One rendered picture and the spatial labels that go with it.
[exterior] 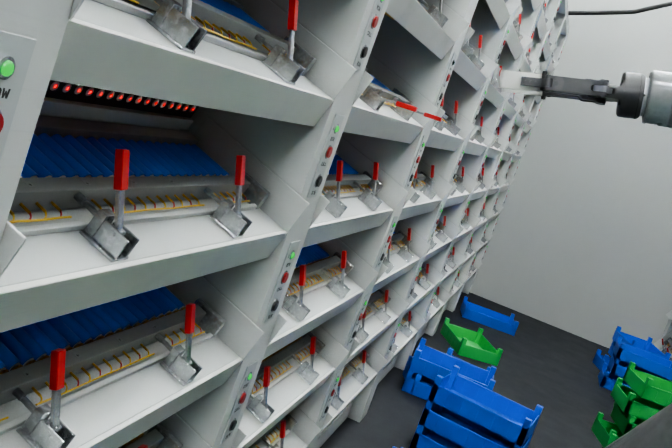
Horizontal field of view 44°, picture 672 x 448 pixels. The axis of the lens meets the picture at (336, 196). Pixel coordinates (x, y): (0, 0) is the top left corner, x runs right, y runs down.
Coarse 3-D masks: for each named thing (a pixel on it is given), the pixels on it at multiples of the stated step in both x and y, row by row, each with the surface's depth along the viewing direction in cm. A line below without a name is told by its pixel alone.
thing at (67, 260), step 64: (64, 128) 83; (128, 128) 96; (64, 192) 71; (128, 192) 81; (192, 192) 96; (256, 192) 111; (0, 256) 54; (64, 256) 66; (128, 256) 74; (192, 256) 85; (256, 256) 107; (0, 320) 59
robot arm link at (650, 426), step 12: (648, 420) 101; (660, 420) 98; (636, 432) 101; (648, 432) 99; (660, 432) 97; (612, 444) 105; (624, 444) 102; (636, 444) 100; (648, 444) 98; (660, 444) 97
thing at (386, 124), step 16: (368, 64) 180; (368, 80) 119; (384, 80) 179; (400, 80) 178; (416, 96) 178; (352, 112) 122; (368, 112) 130; (384, 112) 145; (432, 112) 177; (352, 128) 129; (368, 128) 137; (384, 128) 147; (400, 128) 158; (416, 128) 171
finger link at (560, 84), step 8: (560, 80) 134; (568, 80) 134; (576, 80) 134; (584, 80) 133; (592, 80) 133; (544, 88) 135; (552, 88) 134; (560, 88) 134; (568, 88) 134; (576, 88) 134; (584, 88) 133; (592, 88) 134; (600, 96) 133
